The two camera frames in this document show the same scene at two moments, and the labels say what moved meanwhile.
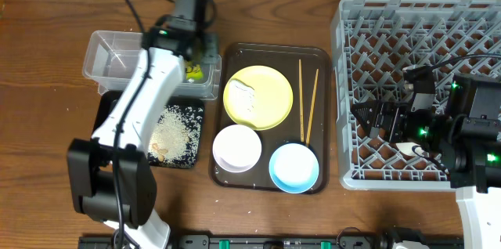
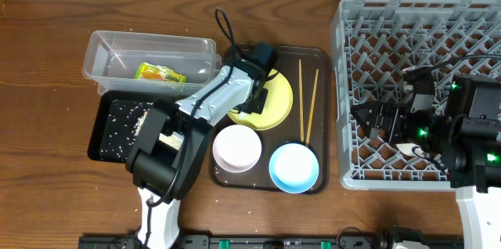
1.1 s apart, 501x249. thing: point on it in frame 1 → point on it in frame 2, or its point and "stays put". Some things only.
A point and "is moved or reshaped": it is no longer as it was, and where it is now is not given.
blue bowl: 293,167 stays put
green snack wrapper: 194,72 is moved or reshaped
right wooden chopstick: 316,78 stays put
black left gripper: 209,51 → 254,102
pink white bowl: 237,149 stays put
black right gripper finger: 367,113 stays put
